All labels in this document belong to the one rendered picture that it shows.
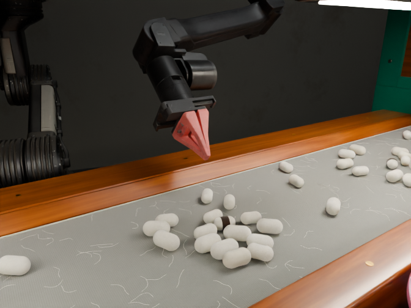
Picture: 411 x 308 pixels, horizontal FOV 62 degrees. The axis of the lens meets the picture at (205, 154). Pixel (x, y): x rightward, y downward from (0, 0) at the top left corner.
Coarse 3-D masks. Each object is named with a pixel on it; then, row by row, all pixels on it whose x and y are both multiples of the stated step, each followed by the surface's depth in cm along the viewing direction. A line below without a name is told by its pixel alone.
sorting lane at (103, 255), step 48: (384, 144) 85; (192, 192) 60; (240, 192) 60; (288, 192) 60; (336, 192) 60; (384, 192) 60; (0, 240) 46; (48, 240) 46; (96, 240) 46; (144, 240) 46; (192, 240) 46; (288, 240) 46; (336, 240) 46; (0, 288) 37; (48, 288) 37; (96, 288) 37; (144, 288) 37; (192, 288) 37; (240, 288) 37
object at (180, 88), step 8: (168, 80) 58; (176, 80) 58; (184, 80) 60; (160, 88) 59; (168, 88) 58; (176, 88) 57; (184, 88) 58; (160, 96) 59; (168, 96) 57; (176, 96) 57; (184, 96) 57; (192, 96) 58; (208, 96) 58; (160, 104) 54; (200, 104) 57; (208, 104) 58; (160, 112) 55; (160, 120) 57; (160, 128) 58
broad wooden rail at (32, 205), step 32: (320, 128) 90; (352, 128) 91; (384, 128) 96; (160, 160) 68; (192, 160) 68; (224, 160) 68; (256, 160) 72; (0, 192) 54; (32, 192) 54; (64, 192) 54; (96, 192) 55; (128, 192) 57; (160, 192) 59; (0, 224) 47; (32, 224) 49
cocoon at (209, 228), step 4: (208, 224) 46; (212, 224) 46; (196, 228) 46; (200, 228) 45; (204, 228) 45; (208, 228) 45; (212, 228) 46; (216, 228) 46; (196, 232) 45; (200, 232) 45; (204, 232) 45; (208, 232) 45; (212, 232) 46; (216, 232) 46; (196, 236) 45; (200, 236) 45
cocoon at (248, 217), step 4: (248, 212) 50; (252, 212) 50; (256, 212) 50; (244, 216) 49; (248, 216) 49; (252, 216) 49; (256, 216) 49; (260, 216) 49; (244, 220) 49; (248, 220) 49; (252, 220) 49; (256, 220) 49
